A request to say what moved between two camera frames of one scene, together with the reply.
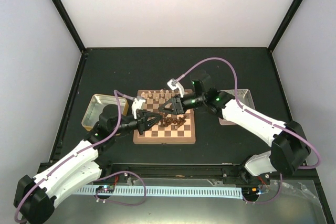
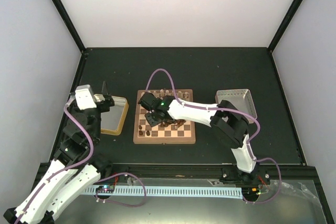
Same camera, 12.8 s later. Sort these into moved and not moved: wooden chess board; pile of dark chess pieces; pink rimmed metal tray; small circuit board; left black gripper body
Moved: left black gripper body
Not moved: pink rimmed metal tray; pile of dark chess pieces; wooden chess board; small circuit board
